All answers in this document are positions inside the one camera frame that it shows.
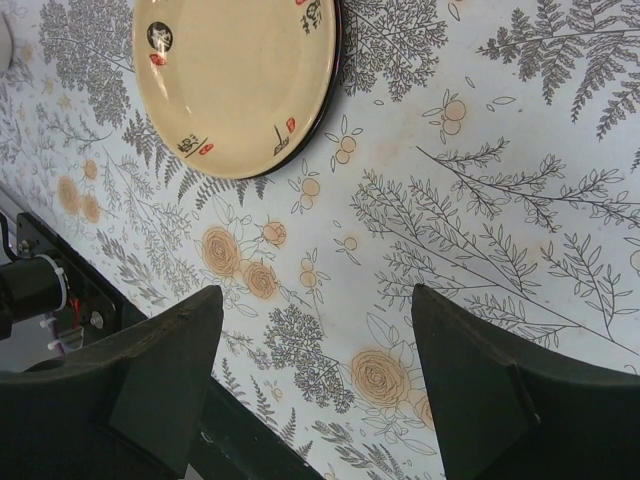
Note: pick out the beige plate with red marks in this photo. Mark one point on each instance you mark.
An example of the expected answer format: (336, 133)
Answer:
(236, 88)

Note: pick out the floral table mat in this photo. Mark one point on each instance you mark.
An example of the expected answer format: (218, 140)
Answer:
(488, 150)

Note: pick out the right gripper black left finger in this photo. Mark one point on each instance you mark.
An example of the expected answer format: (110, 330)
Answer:
(125, 407)

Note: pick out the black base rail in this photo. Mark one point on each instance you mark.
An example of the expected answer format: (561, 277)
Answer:
(231, 443)

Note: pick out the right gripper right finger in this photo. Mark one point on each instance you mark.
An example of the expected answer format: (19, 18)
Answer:
(507, 408)

